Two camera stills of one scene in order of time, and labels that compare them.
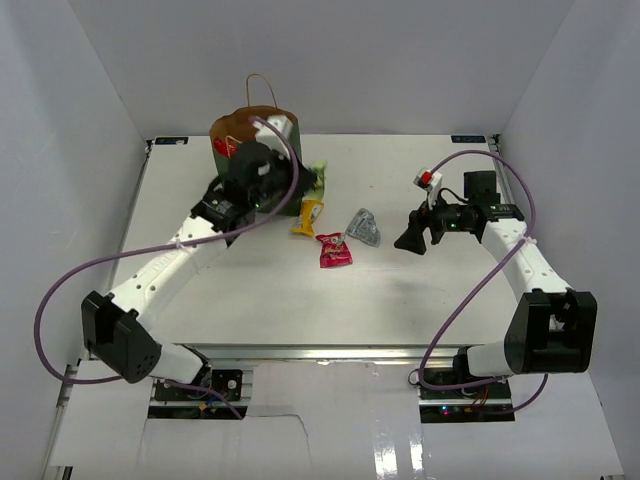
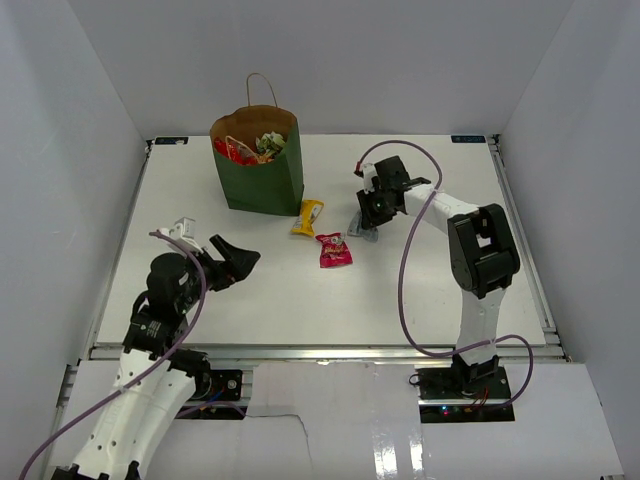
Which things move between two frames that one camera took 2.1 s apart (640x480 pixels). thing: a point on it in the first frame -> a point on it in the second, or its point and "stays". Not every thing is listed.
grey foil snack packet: [362, 226] stays
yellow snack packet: [310, 210] stays
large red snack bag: [225, 148] stays
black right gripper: [413, 239] -> [371, 218]
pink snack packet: [334, 251] stays
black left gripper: [305, 178] -> [238, 262]
